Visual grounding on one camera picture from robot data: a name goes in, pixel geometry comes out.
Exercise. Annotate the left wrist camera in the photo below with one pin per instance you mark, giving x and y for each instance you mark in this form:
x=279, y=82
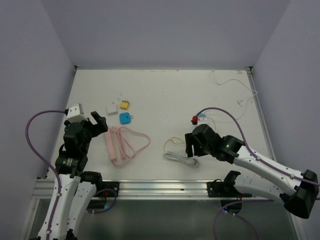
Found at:
x=75, y=113

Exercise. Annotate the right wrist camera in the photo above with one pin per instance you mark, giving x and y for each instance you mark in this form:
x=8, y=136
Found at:
x=199, y=120

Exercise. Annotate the white plug adapter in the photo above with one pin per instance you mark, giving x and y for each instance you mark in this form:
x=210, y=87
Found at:
x=111, y=109

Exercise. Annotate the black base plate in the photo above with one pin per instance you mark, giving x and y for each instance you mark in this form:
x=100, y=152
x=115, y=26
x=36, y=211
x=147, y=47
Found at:
x=215, y=189
x=113, y=189

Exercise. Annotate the blue plug adapter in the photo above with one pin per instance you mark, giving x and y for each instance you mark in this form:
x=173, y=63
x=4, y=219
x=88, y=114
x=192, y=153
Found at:
x=125, y=118

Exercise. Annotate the pink power strip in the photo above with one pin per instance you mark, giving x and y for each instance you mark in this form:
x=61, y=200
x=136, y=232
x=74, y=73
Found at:
x=120, y=151

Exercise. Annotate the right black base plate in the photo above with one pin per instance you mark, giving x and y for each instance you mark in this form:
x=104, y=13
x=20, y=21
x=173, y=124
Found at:
x=215, y=189

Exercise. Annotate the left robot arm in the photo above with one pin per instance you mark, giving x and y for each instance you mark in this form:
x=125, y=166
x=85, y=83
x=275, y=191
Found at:
x=64, y=213

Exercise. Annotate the teal power strip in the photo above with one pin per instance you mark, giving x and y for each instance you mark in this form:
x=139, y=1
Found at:
x=202, y=115

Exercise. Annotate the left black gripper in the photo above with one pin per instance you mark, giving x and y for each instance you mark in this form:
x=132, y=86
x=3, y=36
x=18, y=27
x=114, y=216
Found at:
x=101, y=127

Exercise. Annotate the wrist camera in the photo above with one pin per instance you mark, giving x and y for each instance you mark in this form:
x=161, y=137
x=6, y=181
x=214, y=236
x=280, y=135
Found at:
x=199, y=120
x=75, y=113

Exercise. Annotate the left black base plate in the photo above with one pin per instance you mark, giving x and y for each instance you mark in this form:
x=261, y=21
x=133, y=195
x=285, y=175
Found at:
x=113, y=189

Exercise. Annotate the yellow plug adapter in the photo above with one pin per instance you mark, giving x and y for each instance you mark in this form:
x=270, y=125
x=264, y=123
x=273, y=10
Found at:
x=124, y=105

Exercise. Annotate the aluminium rail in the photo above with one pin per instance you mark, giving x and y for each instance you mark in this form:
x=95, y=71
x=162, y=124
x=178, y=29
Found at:
x=139, y=190

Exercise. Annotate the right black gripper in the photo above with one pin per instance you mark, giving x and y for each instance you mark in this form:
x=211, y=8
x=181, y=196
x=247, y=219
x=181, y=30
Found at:
x=189, y=138

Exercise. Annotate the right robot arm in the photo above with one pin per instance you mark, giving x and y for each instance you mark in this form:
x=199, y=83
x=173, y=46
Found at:
x=297, y=190

